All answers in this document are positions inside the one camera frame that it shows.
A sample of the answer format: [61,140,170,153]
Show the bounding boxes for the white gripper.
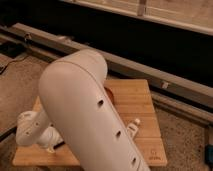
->
[37,126,63,154]

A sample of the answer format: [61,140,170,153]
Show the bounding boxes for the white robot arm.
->
[16,49,150,171]

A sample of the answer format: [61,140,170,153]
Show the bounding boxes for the black rod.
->
[0,127,17,142]

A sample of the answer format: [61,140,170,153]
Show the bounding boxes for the orange bowl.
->
[104,87,114,103]

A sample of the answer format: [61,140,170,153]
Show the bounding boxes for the white lotion bottle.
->
[127,118,141,138]

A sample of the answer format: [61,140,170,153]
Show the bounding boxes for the wooden tabletop board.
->
[13,79,168,167]

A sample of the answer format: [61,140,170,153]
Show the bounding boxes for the blue object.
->
[205,144,213,167]

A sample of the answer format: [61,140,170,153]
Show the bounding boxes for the black cable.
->
[0,53,31,76]

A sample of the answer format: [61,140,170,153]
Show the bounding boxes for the grey metal rail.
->
[0,23,213,124]

